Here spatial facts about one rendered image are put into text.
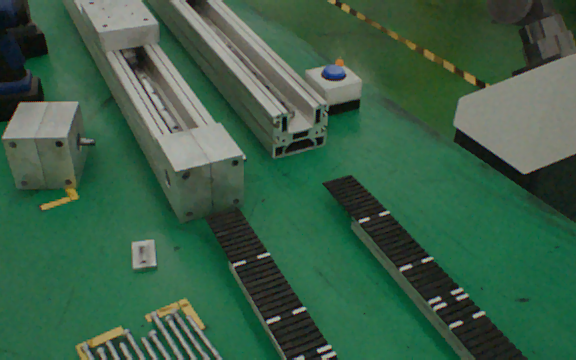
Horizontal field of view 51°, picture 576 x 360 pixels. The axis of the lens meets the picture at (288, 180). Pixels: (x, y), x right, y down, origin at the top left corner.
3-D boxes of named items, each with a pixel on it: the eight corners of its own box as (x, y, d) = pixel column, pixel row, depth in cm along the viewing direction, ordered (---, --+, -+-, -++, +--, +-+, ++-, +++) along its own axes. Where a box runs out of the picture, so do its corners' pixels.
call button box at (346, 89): (359, 109, 115) (363, 79, 111) (314, 120, 112) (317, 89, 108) (338, 89, 121) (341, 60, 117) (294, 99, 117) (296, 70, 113)
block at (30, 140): (94, 188, 94) (83, 136, 88) (17, 190, 93) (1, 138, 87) (103, 150, 102) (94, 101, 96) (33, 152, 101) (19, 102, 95)
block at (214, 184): (259, 201, 93) (259, 149, 87) (180, 223, 88) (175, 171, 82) (236, 168, 99) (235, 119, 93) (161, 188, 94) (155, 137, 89)
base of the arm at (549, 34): (600, 50, 103) (544, 71, 114) (584, 4, 103) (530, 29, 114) (564, 60, 99) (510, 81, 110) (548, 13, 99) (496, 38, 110)
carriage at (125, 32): (161, 56, 117) (158, 22, 113) (104, 66, 113) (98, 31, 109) (138, 24, 128) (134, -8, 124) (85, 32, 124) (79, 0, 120)
